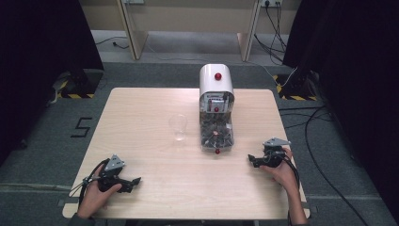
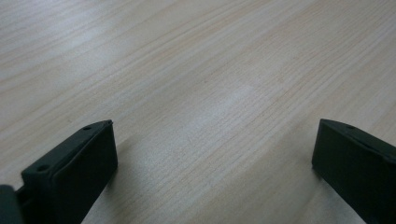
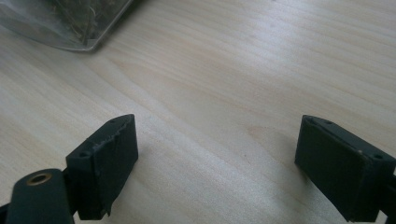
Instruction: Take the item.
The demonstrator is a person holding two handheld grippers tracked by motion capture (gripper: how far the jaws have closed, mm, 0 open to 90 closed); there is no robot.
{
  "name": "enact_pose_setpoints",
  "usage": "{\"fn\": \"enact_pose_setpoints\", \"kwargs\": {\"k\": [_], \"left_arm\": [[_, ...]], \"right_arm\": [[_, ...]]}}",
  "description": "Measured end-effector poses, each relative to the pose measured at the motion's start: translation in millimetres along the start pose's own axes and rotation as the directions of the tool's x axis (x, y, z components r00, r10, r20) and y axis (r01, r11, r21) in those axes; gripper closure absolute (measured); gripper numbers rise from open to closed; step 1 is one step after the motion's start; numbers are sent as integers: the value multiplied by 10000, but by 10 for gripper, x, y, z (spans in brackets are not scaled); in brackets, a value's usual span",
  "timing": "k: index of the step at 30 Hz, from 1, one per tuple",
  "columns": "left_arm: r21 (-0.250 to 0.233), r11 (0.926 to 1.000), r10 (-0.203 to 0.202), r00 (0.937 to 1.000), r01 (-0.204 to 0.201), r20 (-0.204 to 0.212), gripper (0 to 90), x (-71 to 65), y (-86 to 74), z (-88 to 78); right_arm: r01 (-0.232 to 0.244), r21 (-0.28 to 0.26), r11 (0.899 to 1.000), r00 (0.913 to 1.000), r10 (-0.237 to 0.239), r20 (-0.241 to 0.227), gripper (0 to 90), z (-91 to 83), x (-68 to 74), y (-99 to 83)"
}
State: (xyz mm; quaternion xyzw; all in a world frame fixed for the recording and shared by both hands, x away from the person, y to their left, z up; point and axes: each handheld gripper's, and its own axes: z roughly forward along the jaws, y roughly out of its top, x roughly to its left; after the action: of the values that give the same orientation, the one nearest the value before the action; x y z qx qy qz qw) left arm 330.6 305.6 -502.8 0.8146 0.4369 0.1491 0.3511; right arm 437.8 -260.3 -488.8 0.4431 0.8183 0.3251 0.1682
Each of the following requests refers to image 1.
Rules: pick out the beige wooden desk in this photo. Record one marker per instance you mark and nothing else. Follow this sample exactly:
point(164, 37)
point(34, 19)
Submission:
point(188, 15)

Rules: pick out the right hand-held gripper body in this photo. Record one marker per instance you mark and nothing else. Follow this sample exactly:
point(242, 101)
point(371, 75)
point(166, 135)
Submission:
point(273, 155)

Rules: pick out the clear plastic cup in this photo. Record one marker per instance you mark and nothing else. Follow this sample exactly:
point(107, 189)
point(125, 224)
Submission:
point(178, 125)

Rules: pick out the black curtain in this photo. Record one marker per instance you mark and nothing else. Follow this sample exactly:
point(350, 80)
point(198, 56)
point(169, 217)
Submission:
point(37, 62)
point(351, 78)

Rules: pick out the white dispenser with red knobs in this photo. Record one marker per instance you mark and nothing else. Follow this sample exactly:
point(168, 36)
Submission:
point(216, 84)

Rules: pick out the stand base with hazard tape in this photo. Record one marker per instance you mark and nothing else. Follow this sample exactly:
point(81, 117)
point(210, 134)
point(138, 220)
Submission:
point(80, 84)
point(296, 89)

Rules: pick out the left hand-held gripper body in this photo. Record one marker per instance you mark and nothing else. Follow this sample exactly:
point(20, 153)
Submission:
point(110, 178)

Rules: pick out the white wall socket strip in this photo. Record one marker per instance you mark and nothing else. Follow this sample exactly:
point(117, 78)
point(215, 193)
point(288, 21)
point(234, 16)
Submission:
point(271, 2)

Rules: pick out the person's right hand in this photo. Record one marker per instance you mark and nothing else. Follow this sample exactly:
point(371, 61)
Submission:
point(285, 174)

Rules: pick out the clear drawer of dark pieces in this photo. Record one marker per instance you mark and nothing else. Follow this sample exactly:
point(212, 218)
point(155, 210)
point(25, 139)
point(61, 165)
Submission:
point(217, 132)

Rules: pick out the person's left hand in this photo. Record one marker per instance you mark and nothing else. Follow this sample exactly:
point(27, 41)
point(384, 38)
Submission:
point(92, 196)

